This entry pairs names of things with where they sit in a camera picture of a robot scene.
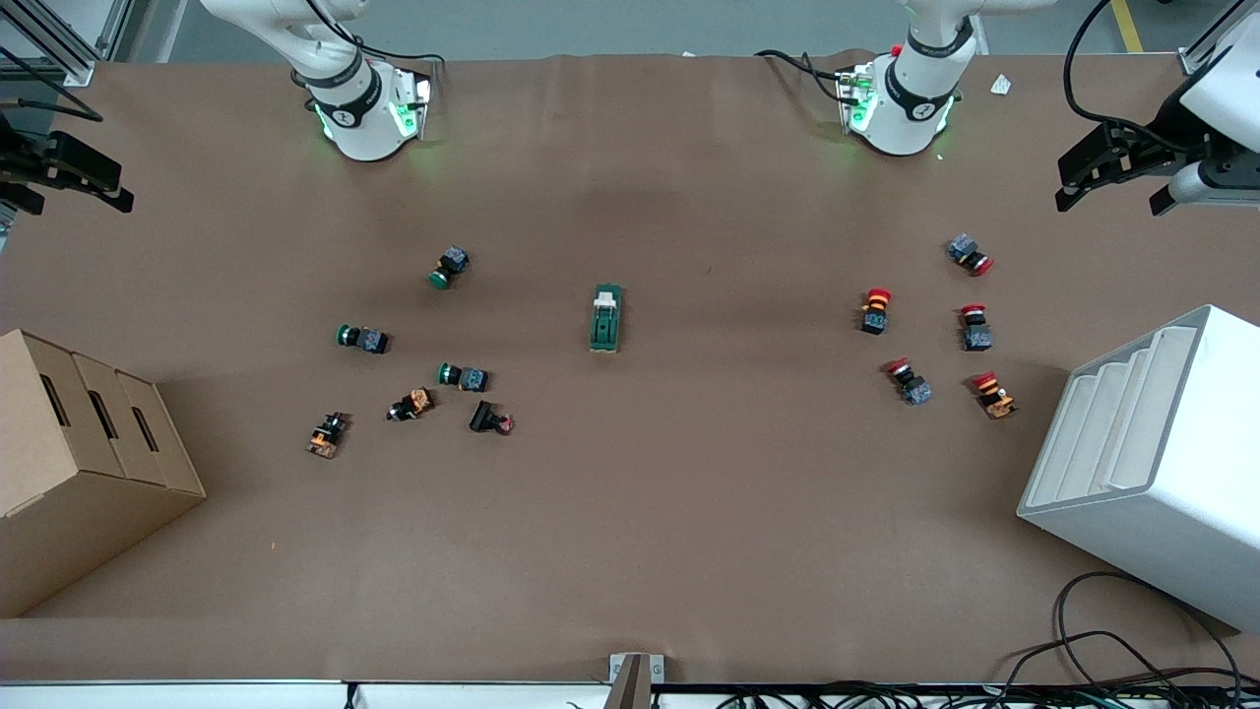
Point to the metal mount bracket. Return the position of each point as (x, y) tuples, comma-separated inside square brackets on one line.
[(630, 684)]

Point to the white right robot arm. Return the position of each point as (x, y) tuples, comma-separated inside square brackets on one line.
[(354, 128)]

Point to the red mushroom button yellow collar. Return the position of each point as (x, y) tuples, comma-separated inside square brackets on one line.
[(875, 317)]

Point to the red mushroom button blue block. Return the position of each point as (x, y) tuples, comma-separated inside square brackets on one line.
[(965, 248), (976, 337), (915, 389)]

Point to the green push button blue block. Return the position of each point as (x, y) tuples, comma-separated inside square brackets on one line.
[(451, 264), (472, 378), (369, 341)]

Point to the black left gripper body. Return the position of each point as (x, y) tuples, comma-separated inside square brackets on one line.
[(1165, 144)]

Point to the red mushroom button orange block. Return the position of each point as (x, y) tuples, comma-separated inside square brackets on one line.
[(996, 399)]

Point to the white compartment bin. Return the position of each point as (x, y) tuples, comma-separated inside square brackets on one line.
[(1162, 512)]

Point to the small white paper scrap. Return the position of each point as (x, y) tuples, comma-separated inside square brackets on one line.
[(1001, 85)]

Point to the white table edge rail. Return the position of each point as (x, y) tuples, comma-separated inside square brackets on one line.
[(197, 697)]

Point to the aluminium frame profile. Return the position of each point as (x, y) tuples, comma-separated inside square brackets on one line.
[(74, 71), (1196, 61)]

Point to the black push button orange block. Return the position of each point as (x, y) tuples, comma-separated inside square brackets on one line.
[(325, 438), (413, 403)]

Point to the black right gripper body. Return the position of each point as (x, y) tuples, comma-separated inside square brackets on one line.
[(22, 161)]

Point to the black square button red terminals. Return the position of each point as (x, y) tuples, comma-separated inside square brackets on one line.
[(484, 418)]

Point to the brown paper table cover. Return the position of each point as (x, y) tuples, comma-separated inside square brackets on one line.
[(689, 512)]

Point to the brown cardboard box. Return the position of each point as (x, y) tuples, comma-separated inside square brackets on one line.
[(59, 492)]

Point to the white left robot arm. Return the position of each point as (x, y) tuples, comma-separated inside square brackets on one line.
[(906, 118)]

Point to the green load switch cream base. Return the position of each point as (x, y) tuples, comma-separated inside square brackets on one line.
[(606, 330)]

